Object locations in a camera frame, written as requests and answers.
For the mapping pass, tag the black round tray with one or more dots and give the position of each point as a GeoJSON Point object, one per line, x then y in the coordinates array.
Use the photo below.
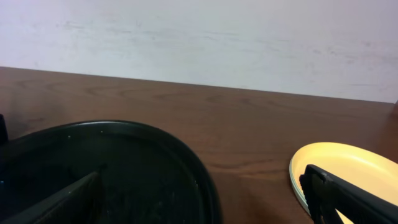
{"type": "Point", "coordinates": [148, 175]}

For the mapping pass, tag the yellow plate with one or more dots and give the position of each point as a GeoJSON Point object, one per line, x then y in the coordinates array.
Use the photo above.
{"type": "Point", "coordinates": [364, 169]}

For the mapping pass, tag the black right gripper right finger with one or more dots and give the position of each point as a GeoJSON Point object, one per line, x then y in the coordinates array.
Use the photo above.
{"type": "Point", "coordinates": [327, 196]}

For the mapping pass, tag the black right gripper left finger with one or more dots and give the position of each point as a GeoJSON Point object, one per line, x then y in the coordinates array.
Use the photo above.
{"type": "Point", "coordinates": [79, 202]}

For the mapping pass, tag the mint green plate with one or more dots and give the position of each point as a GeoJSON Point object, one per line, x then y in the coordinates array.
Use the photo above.
{"type": "Point", "coordinates": [294, 174]}

